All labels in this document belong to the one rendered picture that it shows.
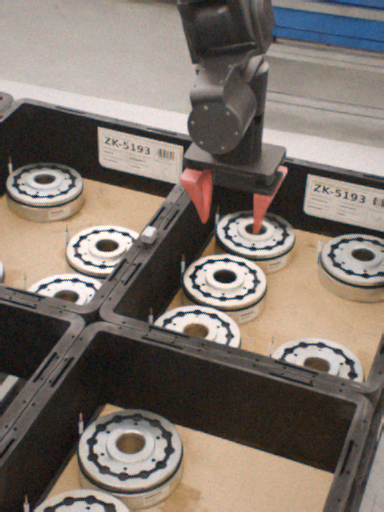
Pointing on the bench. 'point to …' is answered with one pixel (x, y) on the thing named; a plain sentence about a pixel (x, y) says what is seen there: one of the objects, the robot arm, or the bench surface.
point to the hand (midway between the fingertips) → (231, 220)
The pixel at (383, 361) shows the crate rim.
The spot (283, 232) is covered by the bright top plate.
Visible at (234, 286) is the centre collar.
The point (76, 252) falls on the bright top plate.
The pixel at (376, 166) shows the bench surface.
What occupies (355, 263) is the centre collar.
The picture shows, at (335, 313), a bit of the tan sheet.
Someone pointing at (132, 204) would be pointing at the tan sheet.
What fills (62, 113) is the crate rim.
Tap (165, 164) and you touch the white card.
